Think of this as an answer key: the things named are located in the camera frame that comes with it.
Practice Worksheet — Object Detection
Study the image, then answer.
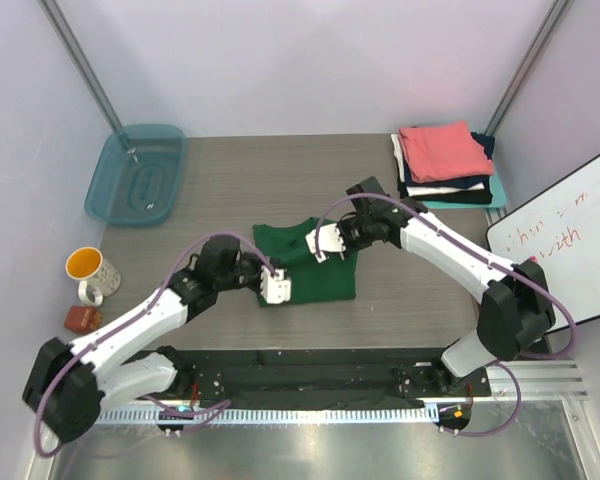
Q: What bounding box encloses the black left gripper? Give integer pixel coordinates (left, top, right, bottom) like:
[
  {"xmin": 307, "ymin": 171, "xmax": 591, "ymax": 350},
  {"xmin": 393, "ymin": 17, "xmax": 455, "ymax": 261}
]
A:
[{"xmin": 215, "ymin": 251, "xmax": 278, "ymax": 293}]

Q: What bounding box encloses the green t shirt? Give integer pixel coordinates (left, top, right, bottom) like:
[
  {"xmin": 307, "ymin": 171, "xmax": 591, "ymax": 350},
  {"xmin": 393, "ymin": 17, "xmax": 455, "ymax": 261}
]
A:
[{"xmin": 252, "ymin": 217, "xmax": 357, "ymax": 305}]

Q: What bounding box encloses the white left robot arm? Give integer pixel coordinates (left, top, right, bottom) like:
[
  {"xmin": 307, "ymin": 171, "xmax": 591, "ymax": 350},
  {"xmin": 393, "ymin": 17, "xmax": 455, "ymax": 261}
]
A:
[{"xmin": 22, "ymin": 231, "xmax": 282, "ymax": 458}]

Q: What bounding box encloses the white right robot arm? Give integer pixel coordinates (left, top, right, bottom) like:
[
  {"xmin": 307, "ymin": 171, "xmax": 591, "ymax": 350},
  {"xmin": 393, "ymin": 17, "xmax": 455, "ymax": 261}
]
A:
[{"xmin": 337, "ymin": 177, "xmax": 555, "ymax": 395}]

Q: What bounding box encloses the folded white t shirt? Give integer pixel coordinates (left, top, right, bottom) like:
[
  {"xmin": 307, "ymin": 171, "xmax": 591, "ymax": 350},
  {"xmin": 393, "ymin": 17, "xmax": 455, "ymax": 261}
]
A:
[{"xmin": 390, "ymin": 134, "xmax": 490, "ymax": 197}]

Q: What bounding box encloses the folded coral t shirt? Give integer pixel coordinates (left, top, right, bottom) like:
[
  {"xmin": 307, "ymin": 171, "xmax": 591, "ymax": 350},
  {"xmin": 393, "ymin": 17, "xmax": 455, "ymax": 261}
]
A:
[{"xmin": 398, "ymin": 121, "xmax": 495, "ymax": 183}]

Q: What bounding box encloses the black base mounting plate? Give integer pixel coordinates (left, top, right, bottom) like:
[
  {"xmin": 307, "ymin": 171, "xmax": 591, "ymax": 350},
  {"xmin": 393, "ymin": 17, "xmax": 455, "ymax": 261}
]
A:
[{"xmin": 168, "ymin": 348, "xmax": 495, "ymax": 411}]

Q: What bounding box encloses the teal plastic tray lid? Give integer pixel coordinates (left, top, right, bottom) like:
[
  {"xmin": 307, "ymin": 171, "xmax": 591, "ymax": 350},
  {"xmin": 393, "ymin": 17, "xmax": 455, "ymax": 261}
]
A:
[{"xmin": 421, "ymin": 169, "xmax": 508, "ymax": 210}]

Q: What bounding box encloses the teal translucent plastic bin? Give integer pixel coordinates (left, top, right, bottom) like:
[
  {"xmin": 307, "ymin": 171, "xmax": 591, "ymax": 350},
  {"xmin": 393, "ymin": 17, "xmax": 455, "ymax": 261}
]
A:
[{"xmin": 84, "ymin": 124, "xmax": 187, "ymax": 228}]

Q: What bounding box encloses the folded navy t shirt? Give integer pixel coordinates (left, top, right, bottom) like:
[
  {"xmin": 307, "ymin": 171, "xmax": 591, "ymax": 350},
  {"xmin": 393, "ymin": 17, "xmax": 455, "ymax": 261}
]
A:
[{"xmin": 430, "ymin": 128, "xmax": 495, "ymax": 181}]

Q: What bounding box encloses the white floral mug orange inside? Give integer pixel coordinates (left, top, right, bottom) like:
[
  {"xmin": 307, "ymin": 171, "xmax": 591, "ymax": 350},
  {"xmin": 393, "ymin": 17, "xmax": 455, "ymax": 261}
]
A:
[{"xmin": 65, "ymin": 246, "xmax": 122, "ymax": 307}]

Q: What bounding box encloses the red brown block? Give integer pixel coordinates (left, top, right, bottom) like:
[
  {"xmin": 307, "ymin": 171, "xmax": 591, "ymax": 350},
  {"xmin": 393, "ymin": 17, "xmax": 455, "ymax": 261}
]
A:
[{"xmin": 64, "ymin": 306, "xmax": 102, "ymax": 335}]

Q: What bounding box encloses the white whiteboard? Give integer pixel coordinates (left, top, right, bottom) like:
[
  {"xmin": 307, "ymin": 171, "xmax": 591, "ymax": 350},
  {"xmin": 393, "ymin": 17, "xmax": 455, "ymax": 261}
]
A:
[{"xmin": 486, "ymin": 155, "xmax": 600, "ymax": 323}]

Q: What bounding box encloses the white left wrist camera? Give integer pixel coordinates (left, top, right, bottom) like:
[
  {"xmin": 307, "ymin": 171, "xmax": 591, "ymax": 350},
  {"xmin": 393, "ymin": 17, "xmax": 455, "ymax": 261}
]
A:
[{"xmin": 259, "ymin": 266, "xmax": 292, "ymax": 305}]

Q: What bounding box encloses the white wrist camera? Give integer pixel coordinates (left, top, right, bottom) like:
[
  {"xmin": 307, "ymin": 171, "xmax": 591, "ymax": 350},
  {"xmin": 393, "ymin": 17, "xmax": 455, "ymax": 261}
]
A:
[
  {"xmin": 259, "ymin": 266, "xmax": 292, "ymax": 305},
  {"xmin": 305, "ymin": 223, "xmax": 346, "ymax": 263}
]

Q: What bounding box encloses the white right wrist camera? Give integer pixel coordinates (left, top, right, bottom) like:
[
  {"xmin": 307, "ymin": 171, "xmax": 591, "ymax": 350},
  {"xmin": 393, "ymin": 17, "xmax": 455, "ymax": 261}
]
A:
[{"xmin": 305, "ymin": 223, "xmax": 346, "ymax": 263}]

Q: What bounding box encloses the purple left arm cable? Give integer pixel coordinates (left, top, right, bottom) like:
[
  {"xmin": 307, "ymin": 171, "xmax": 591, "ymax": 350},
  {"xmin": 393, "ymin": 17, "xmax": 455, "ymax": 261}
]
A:
[{"xmin": 33, "ymin": 230, "xmax": 285, "ymax": 459}]

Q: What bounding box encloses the white slotted cable duct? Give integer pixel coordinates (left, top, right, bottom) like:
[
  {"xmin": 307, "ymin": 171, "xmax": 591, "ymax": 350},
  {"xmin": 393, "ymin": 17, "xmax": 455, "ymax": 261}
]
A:
[{"xmin": 97, "ymin": 404, "xmax": 439, "ymax": 426}]

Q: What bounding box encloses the aluminium extrusion rail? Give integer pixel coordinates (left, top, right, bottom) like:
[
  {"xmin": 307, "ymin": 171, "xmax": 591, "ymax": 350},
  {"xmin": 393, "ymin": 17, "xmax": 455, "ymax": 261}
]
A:
[{"xmin": 40, "ymin": 359, "xmax": 590, "ymax": 407}]

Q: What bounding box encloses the right aluminium corner post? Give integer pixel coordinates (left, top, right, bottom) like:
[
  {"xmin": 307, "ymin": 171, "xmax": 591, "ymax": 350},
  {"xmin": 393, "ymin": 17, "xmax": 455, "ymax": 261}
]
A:
[{"xmin": 484, "ymin": 0, "xmax": 573, "ymax": 136}]

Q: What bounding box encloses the aluminium corner post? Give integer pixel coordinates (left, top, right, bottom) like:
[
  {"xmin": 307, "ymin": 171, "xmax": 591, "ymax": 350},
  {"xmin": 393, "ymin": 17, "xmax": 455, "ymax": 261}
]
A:
[
  {"xmin": 37, "ymin": 0, "xmax": 123, "ymax": 131},
  {"xmin": 484, "ymin": 0, "xmax": 573, "ymax": 136}
]

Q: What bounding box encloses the left aluminium corner post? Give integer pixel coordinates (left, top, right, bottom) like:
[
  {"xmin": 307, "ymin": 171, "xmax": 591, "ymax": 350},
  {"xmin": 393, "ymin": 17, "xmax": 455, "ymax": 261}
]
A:
[{"xmin": 37, "ymin": 0, "xmax": 123, "ymax": 131}]

